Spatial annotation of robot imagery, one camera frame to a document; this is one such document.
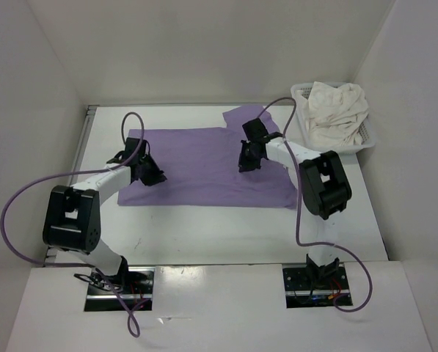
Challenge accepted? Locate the purple t shirt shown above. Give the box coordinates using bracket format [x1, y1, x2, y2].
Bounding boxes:
[117, 105, 297, 209]

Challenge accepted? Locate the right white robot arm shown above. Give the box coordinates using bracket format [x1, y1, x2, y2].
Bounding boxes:
[238, 133, 352, 288]

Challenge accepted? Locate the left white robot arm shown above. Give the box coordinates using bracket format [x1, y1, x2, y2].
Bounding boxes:
[43, 154, 167, 293]

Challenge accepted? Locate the white t shirt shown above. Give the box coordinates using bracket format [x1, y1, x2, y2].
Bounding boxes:
[296, 81, 368, 147]

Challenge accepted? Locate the white plastic laundry basket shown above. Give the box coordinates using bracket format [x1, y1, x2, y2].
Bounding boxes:
[291, 82, 375, 154]

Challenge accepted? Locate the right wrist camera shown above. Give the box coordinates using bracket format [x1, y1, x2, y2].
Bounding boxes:
[242, 118, 269, 142]

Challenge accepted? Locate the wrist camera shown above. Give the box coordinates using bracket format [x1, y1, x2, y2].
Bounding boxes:
[242, 118, 269, 142]
[106, 137, 149, 166]

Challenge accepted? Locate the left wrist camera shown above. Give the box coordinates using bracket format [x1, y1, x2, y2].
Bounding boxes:
[106, 137, 149, 166]

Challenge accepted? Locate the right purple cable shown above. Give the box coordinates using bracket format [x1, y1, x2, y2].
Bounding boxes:
[260, 97, 373, 312]

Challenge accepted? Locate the purple cable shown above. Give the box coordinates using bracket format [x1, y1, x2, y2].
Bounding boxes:
[260, 97, 373, 312]
[0, 111, 152, 338]

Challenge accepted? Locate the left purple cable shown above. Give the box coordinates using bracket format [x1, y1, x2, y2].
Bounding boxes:
[0, 111, 152, 338]

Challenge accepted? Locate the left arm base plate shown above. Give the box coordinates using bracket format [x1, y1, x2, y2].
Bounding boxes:
[74, 268, 155, 312]

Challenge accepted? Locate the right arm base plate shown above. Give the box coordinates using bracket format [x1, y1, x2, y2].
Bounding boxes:
[282, 265, 353, 309]

